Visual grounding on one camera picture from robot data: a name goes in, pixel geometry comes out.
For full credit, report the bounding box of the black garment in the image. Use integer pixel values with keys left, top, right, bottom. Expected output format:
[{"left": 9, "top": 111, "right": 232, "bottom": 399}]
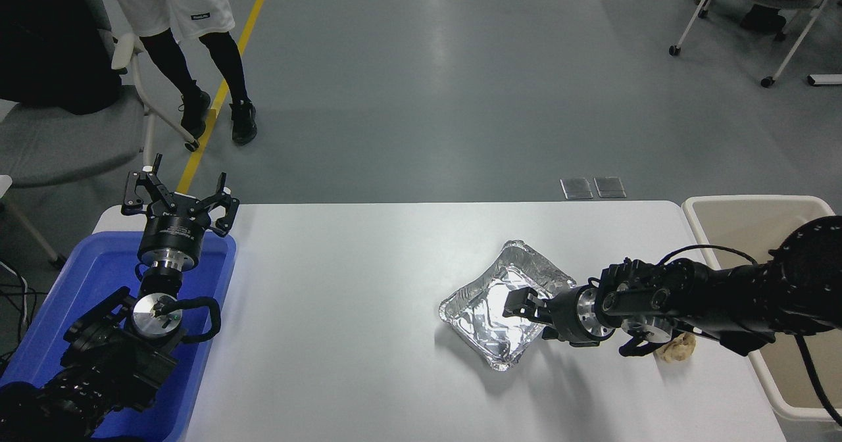
[{"left": 0, "top": 0, "right": 122, "bottom": 115}]

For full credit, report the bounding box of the silver floor plate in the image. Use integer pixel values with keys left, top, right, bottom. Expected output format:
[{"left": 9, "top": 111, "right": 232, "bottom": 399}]
[
  {"left": 560, "top": 178, "right": 593, "bottom": 201},
  {"left": 593, "top": 176, "right": 627, "bottom": 199}
]

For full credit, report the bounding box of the white stool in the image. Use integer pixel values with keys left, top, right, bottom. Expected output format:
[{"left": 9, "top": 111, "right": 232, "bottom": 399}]
[{"left": 0, "top": 174, "right": 66, "bottom": 270}]

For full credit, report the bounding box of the blue plastic tray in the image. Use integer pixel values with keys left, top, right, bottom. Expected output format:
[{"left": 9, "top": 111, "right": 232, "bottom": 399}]
[{"left": 0, "top": 231, "right": 237, "bottom": 442}]

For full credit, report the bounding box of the large pale plastic bin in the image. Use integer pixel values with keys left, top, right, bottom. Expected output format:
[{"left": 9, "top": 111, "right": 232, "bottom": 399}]
[{"left": 681, "top": 195, "right": 842, "bottom": 424}]

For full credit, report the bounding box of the crumpled tan paper ball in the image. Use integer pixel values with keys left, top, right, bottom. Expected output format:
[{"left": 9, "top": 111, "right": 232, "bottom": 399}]
[{"left": 655, "top": 332, "right": 697, "bottom": 364}]

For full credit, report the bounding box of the grey wheeled office chair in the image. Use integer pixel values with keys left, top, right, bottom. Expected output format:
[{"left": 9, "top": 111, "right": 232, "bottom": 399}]
[{"left": 0, "top": 0, "right": 201, "bottom": 189}]

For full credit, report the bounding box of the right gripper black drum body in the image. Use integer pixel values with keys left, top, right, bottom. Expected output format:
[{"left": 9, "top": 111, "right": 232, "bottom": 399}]
[{"left": 541, "top": 285, "right": 588, "bottom": 349}]

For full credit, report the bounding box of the silver foil tray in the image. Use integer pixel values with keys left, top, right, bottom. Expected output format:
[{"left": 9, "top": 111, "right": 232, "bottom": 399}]
[{"left": 439, "top": 239, "right": 577, "bottom": 372}]

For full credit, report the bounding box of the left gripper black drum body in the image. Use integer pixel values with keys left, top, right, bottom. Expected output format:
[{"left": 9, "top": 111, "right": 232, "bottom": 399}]
[{"left": 139, "top": 199, "right": 212, "bottom": 258}]

